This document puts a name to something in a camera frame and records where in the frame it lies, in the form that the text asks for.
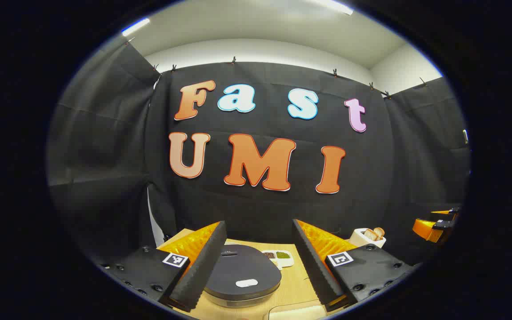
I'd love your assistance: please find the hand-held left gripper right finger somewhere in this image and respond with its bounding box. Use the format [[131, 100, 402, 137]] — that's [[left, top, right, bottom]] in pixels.
[[292, 219, 419, 312]]

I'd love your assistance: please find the white divided grain dish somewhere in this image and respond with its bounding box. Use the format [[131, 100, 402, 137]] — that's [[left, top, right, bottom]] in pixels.
[[261, 250, 295, 269]]

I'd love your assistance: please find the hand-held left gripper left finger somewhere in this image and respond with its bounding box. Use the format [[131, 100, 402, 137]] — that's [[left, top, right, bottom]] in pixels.
[[98, 221, 228, 312]]

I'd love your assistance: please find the long ceiling light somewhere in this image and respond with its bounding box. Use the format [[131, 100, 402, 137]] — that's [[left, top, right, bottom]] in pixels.
[[122, 18, 151, 37], [314, 0, 354, 16]]

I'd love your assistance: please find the white toaster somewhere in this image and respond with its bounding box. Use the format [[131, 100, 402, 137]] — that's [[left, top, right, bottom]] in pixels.
[[349, 228, 387, 248]]

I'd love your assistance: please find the row of black cloth clips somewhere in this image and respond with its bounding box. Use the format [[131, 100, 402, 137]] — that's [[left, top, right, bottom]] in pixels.
[[125, 38, 428, 99]]

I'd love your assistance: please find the black silver rice cooker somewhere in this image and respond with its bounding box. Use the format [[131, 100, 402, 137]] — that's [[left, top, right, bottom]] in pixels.
[[203, 244, 282, 308]]

